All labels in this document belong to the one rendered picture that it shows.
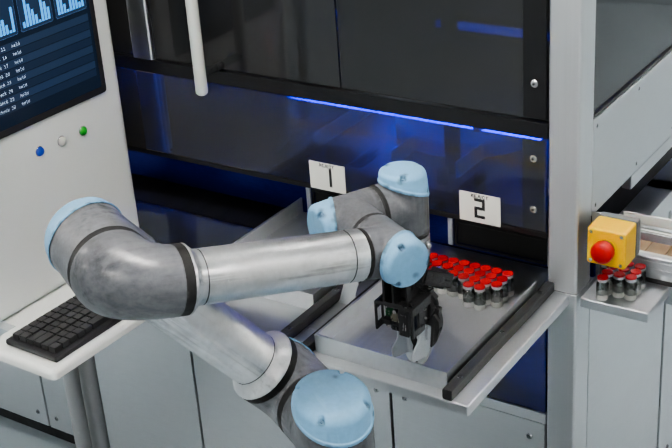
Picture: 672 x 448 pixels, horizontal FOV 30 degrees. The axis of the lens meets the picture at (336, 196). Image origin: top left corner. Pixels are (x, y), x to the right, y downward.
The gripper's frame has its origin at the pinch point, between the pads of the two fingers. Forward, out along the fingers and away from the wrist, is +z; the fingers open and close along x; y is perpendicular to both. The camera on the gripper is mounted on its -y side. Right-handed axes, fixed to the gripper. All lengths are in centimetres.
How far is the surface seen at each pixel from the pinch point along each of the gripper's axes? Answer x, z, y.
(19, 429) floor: -157, 92, -39
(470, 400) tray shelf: 10.5, 3.7, 2.2
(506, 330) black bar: 7.7, 1.9, -16.9
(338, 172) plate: -38, -12, -36
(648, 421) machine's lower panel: 12, 60, -80
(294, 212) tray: -54, 3, -41
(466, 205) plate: -9.7, -10.1, -36.1
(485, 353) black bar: 7.8, 1.8, -8.6
